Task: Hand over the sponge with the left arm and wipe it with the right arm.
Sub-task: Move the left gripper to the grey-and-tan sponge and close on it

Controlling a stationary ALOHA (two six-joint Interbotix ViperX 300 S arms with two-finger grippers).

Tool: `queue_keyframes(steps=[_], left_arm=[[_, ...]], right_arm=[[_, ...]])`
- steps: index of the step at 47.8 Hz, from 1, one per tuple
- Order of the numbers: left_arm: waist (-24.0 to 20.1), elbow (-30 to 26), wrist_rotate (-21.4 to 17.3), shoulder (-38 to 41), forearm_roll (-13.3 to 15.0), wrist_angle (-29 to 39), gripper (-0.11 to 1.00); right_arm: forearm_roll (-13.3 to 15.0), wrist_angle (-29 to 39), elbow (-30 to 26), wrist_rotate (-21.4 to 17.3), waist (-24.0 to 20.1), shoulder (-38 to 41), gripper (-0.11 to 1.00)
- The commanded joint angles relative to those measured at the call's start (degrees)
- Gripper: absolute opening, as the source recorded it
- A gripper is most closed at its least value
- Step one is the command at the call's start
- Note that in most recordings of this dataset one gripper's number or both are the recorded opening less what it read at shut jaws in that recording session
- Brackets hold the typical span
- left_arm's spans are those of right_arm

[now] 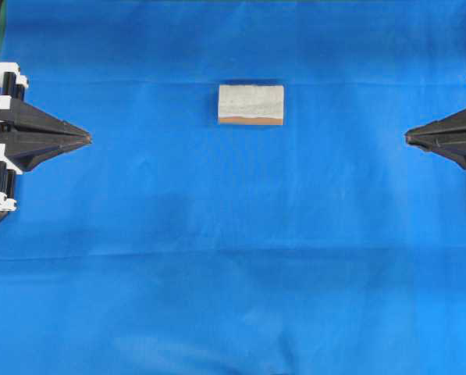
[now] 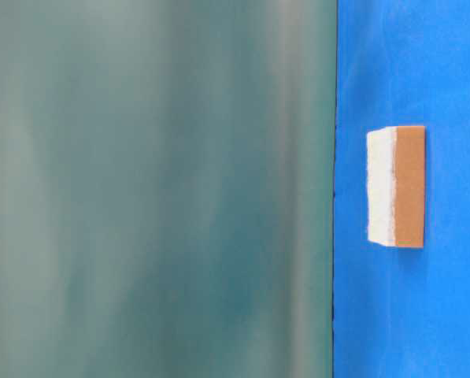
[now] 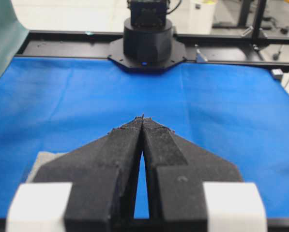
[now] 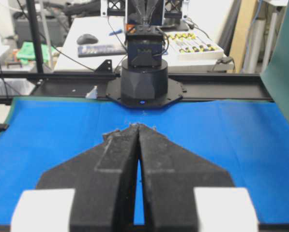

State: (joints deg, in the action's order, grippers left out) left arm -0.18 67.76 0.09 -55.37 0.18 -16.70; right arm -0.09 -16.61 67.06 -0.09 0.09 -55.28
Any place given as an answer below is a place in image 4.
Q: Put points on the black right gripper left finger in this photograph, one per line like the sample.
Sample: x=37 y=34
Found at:
x=92 y=192

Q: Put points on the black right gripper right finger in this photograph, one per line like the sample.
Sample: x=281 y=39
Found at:
x=184 y=192

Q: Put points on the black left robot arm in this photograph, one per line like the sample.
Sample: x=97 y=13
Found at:
x=144 y=72

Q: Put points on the blue table cloth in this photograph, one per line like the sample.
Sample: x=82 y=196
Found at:
x=249 y=139

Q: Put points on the dark keyboard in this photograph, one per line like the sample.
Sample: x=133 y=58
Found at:
x=84 y=51

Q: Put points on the screwdriver set box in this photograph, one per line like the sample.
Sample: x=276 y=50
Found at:
x=189 y=46

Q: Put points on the black computer mouse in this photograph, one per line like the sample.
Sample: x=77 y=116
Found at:
x=87 y=39

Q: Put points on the green cloth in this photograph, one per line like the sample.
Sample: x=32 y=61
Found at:
x=26 y=53

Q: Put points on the white background desk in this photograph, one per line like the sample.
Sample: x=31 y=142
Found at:
x=101 y=27

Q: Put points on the green board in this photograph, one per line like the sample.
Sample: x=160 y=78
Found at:
x=276 y=75

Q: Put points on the black vertical pole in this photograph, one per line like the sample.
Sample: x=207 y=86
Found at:
x=30 y=4

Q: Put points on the black aluminium rail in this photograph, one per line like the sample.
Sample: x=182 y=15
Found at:
x=201 y=87

